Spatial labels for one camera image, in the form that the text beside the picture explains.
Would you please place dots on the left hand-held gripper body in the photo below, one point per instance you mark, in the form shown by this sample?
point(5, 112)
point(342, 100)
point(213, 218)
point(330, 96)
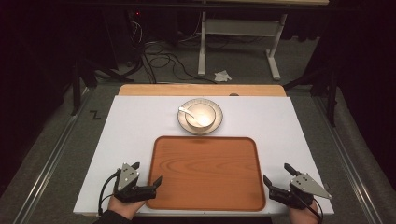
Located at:
point(127, 179)

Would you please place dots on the white table board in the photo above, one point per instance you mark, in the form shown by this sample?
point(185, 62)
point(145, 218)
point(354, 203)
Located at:
point(124, 130)

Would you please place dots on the metal floor rail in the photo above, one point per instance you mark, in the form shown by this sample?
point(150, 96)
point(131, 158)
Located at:
point(46, 168)
point(351, 168)

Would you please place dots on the person's right hand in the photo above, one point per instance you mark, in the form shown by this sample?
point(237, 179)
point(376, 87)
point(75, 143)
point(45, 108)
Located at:
point(303, 215)

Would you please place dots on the white metal desk frame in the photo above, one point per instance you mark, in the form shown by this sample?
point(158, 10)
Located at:
point(239, 27)

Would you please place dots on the black metal stand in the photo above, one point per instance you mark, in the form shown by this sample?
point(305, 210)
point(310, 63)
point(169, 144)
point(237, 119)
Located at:
point(76, 87)
point(332, 93)

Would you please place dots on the person's left hand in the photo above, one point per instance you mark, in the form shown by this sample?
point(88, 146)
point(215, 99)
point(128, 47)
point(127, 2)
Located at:
point(124, 208)

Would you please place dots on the light wooden table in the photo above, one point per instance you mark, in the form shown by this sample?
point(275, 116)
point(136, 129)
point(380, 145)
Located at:
point(186, 90)

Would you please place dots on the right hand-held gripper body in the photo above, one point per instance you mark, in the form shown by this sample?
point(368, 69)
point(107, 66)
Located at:
point(303, 184)

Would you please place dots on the white rimmed plate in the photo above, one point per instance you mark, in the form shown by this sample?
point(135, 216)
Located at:
point(218, 119)

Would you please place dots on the white ceramic spoon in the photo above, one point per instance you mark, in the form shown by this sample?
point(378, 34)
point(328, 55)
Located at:
point(184, 110)

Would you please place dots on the crumpled white paper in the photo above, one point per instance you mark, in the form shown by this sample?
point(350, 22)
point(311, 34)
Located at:
point(222, 76)

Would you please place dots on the white bowl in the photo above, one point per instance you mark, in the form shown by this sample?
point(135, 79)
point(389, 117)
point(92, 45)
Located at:
point(204, 116)

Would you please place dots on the brown wooden tray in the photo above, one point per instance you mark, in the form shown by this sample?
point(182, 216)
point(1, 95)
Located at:
point(205, 174)

